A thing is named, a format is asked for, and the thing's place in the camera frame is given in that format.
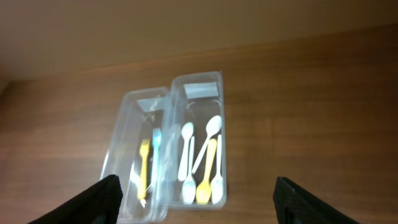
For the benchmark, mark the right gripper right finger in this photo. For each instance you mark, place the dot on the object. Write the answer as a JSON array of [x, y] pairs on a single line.
[[293, 204]]

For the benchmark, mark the right clear plastic container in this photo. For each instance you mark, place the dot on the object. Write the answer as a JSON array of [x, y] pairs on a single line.
[[193, 98]]

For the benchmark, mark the yellow plastic fork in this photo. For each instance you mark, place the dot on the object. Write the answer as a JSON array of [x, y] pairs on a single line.
[[144, 152]]

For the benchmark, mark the light blue plastic fork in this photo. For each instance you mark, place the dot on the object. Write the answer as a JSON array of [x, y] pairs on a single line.
[[156, 141]]

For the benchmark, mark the clear plastic container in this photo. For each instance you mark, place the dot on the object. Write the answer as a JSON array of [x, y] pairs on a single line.
[[193, 98], [133, 125]]

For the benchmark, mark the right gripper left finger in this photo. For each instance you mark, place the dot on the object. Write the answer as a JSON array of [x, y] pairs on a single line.
[[99, 203]]

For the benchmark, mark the left clear plastic container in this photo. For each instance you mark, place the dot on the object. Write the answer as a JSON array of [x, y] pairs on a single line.
[[133, 125]]

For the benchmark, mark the white spoon diagonal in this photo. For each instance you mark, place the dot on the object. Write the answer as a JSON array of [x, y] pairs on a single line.
[[212, 128]]

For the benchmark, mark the yellow plastic spoon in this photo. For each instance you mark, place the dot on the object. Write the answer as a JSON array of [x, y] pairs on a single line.
[[203, 192]]

